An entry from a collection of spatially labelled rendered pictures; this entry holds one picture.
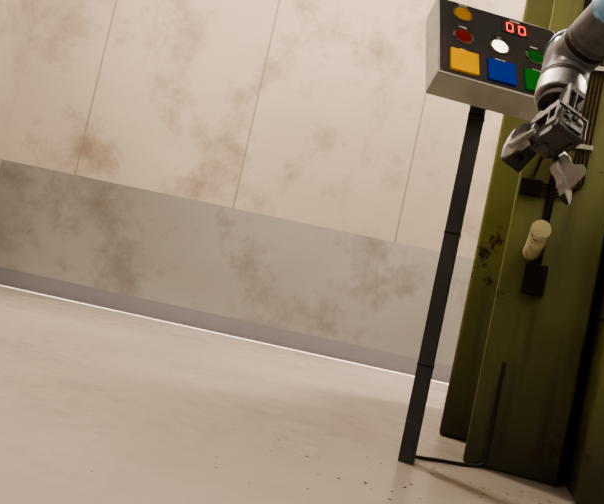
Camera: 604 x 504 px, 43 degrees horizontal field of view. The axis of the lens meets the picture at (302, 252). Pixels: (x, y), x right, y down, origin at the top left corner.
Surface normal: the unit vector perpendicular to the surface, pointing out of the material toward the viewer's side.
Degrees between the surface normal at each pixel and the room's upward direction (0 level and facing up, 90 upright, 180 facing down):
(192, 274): 90
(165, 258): 90
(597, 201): 90
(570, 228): 90
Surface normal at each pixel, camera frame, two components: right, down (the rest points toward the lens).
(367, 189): -0.04, -0.07
